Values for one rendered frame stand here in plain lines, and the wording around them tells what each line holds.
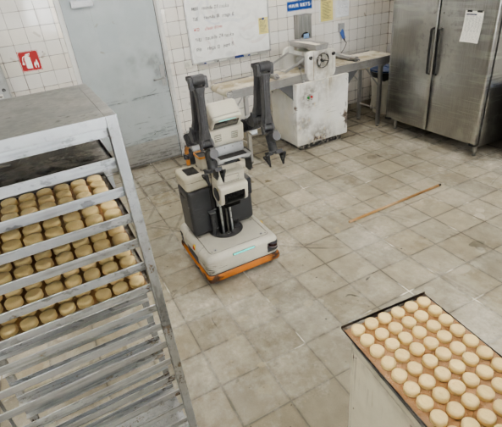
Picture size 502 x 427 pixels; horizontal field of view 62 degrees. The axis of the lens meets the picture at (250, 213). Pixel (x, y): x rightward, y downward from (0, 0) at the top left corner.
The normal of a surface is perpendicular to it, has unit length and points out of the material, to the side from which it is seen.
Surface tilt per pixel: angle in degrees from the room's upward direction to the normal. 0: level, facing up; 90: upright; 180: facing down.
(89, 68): 90
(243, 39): 90
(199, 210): 90
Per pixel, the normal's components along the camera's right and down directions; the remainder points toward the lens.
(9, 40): 0.46, 0.41
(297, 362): -0.09, -0.86
